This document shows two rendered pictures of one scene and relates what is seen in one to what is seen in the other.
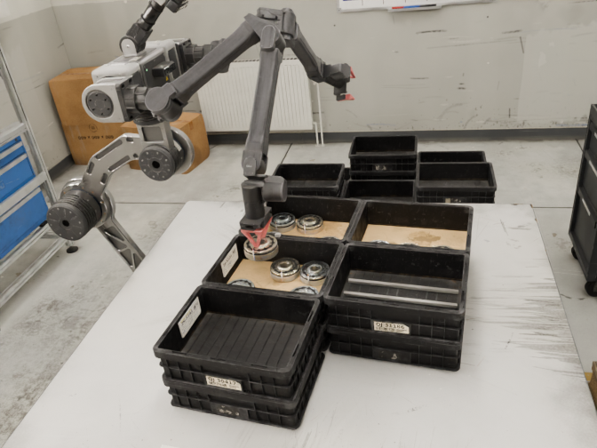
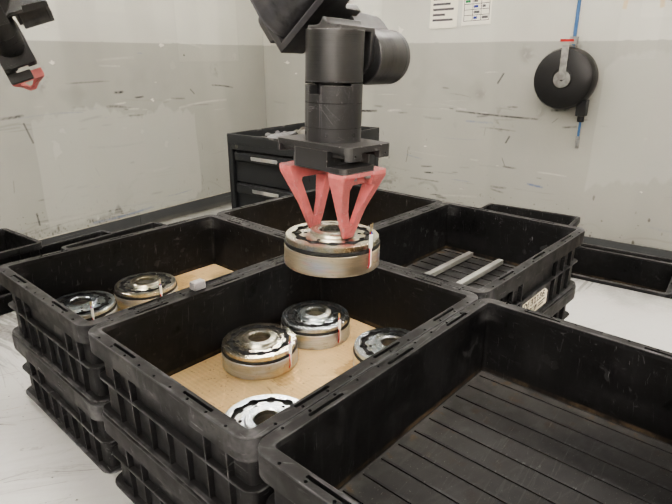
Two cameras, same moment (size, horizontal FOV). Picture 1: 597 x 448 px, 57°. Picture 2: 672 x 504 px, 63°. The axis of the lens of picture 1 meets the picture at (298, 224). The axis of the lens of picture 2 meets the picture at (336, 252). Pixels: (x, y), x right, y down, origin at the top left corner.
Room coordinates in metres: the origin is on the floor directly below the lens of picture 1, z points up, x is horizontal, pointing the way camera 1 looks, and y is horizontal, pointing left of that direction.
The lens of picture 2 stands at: (1.20, 0.64, 1.23)
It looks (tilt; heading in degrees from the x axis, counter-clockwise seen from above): 20 degrees down; 291
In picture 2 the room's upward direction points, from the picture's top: straight up
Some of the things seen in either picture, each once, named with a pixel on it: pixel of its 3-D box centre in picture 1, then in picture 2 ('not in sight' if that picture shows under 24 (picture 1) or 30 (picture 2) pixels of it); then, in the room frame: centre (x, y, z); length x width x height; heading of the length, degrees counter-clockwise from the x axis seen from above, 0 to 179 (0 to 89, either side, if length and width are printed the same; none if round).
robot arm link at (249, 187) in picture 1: (253, 191); (338, 56); (1.41, 0.12, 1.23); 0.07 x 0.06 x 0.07; 74
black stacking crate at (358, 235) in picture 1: (411, 238); (334, 235); (1.61, -0.39, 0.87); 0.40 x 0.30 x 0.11; 69
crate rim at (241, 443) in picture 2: (274, 265); (296, 319); (1.47, 0.09, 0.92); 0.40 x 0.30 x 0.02; 69
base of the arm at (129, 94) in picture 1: (138, 99); not in sight; (1.69, 0.45, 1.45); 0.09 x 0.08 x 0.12; 165
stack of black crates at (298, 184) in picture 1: (310, 209); not in sight; (2.78, -0.08, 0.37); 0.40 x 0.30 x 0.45; 75
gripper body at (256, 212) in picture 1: (254, 209); (333, 120); (1.41, 0.12, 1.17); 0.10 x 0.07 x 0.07; 158
